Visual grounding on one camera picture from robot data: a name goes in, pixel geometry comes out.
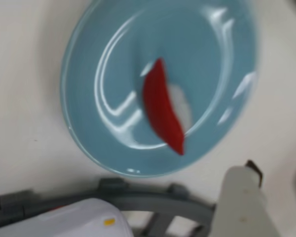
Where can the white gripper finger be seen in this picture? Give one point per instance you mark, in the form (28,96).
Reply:
(241,209)

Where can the red tuna toy sushi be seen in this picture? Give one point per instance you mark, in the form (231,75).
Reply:
(160,106)

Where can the white Shinkansen toy locomotive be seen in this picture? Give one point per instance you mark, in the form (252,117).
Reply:
(64,219)

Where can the blue round dish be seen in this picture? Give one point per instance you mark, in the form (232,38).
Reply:
(101,37)

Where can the grey circular toy train track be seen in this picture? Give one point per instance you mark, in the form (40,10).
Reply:
(148,200)

